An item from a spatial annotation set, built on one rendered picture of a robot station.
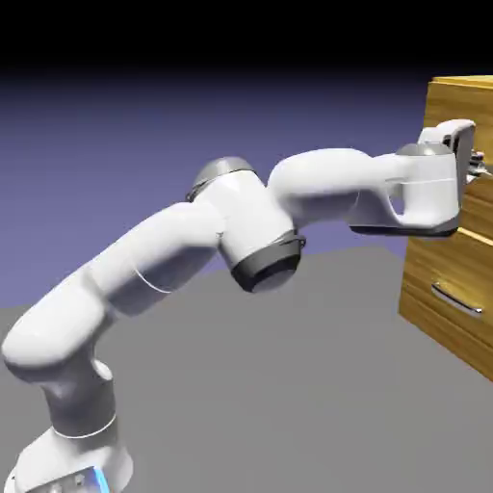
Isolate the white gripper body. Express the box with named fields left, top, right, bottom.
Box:
left=438, top=118, right=478, bottom=183

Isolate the curved silver drawer handle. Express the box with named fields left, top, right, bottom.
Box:
left=430, top=281, right=484, bottom=316
left=466, top=151, right=489, bottom=185

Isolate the wood drawer front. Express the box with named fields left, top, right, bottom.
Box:
left=458, top=177, right=493, bottom=243
left=422, top=82, right=493, bottom=175
left=399, top=226, right=493, bottom=380

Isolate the light wood cabinet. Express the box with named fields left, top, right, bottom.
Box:
left=398, top=75, right=493, bottom=381

